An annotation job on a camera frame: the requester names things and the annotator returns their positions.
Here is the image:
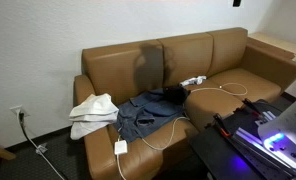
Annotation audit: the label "white cloth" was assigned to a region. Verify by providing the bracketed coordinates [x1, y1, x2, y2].
[68, 93, 120, 141]

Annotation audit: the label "black cloth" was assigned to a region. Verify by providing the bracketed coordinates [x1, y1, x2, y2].
[162, 85, 191, 105]

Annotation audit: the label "blue denim jeans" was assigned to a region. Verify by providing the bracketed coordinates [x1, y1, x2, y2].
[113, 88, 189, 144]

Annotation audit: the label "brown leather sofa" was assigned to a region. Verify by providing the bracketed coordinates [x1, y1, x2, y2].
[73, 27, 296, 180]

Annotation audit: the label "white power strip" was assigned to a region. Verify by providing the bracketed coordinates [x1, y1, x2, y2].
[179, 75, 208, 88]

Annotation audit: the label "white power adapter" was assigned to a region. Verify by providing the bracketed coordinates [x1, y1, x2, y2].
[114, 139, 129, 156]

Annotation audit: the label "black clamp with orange grip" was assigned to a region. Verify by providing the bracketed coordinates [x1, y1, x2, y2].
[212, 112, 233, 138]

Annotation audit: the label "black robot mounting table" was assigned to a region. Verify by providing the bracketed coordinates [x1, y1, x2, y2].
[189, 98, 296, 180]

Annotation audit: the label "light wooden side table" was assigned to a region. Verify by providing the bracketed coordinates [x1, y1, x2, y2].
[247, 31, 296, 62]

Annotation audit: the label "white charging cable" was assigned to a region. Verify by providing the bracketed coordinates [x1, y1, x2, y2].
[140, 82, 249, 151]

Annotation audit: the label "white adapter power cord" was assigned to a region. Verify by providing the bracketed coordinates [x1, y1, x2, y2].
[115, 134, 128, 180]

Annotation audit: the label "white cord tag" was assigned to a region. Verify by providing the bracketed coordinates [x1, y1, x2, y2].
[35, 143, 49, 155]

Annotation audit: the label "black and grey power cord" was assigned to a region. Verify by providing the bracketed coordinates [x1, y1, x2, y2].
[18, 111, 67, 180]

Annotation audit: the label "white wall outlet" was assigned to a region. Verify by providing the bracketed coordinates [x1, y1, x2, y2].
[9, 105, 30, 118]

